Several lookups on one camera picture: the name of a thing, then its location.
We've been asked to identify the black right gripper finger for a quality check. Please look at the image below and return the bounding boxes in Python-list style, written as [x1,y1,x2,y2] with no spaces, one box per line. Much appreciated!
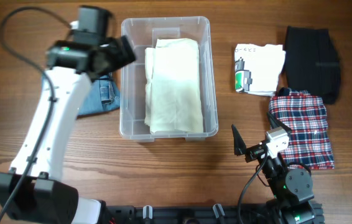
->
[231,124,246,156]
[266,112,292,133]

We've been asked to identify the red navy plaid shirt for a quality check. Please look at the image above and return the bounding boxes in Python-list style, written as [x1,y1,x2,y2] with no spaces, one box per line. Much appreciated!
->
[269,88,335,170]

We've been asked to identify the blue denim jeans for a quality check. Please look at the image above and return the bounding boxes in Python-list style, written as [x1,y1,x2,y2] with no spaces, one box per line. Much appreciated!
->
[78,73,121,116]

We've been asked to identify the cream white cloth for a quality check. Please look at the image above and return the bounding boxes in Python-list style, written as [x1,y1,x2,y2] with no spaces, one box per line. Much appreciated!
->
[144,38,203,134]

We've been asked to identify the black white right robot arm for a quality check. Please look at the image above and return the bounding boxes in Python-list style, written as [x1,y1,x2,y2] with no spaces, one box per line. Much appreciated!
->
[231,113,325,224]

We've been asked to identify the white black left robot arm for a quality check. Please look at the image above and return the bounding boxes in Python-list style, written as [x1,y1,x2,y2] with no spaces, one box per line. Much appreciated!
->
[0,6,136,223]

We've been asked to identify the white pixel print t-shirt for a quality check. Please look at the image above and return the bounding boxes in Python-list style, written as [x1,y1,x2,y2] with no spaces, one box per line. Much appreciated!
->
[234,44,285,96]

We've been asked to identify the folded black garment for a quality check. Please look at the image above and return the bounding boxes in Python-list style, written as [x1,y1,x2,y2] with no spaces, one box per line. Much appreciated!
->
[284,26,341,105]

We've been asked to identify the clear plastic storage bin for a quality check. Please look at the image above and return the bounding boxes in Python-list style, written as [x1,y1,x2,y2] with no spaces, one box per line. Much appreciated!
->
[119,16,219,142]

